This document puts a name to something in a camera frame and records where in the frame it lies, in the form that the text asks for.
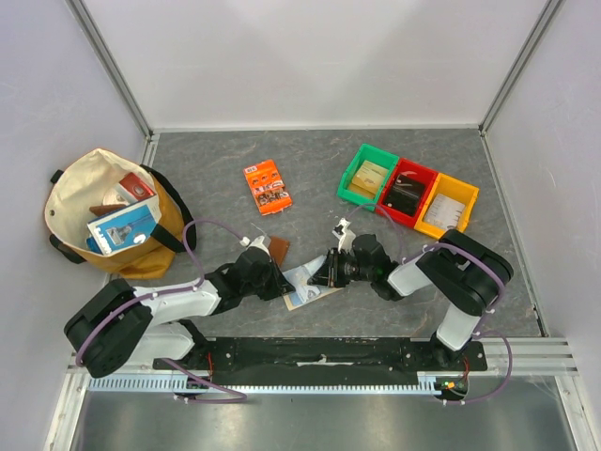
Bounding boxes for white gold VIP card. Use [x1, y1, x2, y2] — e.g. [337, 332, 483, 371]
[291, 283, 322, 304]

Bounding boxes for brown leather card wallet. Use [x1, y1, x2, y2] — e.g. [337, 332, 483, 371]
[268, 236, 290, 267]

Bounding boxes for beige card holder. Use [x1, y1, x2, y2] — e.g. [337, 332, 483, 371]
[283, 264, 339, 311]

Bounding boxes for silver white credit card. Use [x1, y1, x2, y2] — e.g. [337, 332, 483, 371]
[424, 194, 465, 230]

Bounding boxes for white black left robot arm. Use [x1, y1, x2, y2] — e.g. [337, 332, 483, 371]
[64, 246, 295, 378]

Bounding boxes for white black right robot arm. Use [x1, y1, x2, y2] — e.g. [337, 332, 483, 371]
[307, 229, 514, 370]

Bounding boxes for black cards in red bin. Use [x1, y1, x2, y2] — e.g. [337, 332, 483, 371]
[383, 174, 425, 216]

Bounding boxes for gold cards in green bin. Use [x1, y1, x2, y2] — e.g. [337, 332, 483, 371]
[347, 161, 388, 200]

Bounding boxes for red plastic bin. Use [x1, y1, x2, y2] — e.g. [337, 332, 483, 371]
[377, 158, 439, 228]

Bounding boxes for green plastic bin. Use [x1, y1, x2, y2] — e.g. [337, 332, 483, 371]
[337, 144, 400, 210]

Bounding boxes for orange screw box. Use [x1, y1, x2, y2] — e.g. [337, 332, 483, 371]
[243, 160, 293, 216]

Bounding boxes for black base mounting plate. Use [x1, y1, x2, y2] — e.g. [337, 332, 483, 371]
[177, 337, 487, 387]

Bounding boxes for yellow plastic bin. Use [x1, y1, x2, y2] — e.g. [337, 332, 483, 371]
[414, 173, 479, 239]

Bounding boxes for blue white product box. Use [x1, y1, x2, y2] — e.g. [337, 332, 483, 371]
[86, 196, 162, 256]

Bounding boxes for red white product box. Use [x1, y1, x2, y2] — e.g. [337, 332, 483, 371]
[114, 173, 155, 204]

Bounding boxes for yellow canvas tote bag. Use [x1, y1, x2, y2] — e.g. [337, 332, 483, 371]
[44, 148, 197, 279]

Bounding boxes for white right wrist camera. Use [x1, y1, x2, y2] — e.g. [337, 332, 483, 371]
[332, 218, 356, 252]

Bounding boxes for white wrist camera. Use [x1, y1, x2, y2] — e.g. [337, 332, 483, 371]
[239, 235, 270, 254]
[332, 218, 356, 252]

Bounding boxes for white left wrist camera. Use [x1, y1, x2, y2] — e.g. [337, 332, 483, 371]
[239, 235, 270, 254]

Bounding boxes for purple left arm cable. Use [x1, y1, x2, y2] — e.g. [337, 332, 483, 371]
[74, 218, 250, 405]

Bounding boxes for grey slotted cable duct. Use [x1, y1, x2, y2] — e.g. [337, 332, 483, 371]
[86, 373, 441, 396]

